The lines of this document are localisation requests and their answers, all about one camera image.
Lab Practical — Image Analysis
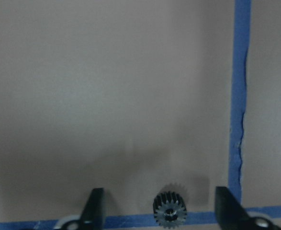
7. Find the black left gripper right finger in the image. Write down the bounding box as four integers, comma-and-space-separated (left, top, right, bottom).
214, 186, 257, 230

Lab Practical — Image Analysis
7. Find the small black bearing gear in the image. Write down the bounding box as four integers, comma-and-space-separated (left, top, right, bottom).
152, 183, 187, 230

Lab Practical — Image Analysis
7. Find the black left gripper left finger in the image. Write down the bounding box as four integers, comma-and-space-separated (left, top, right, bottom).
79, 188, 106, 230

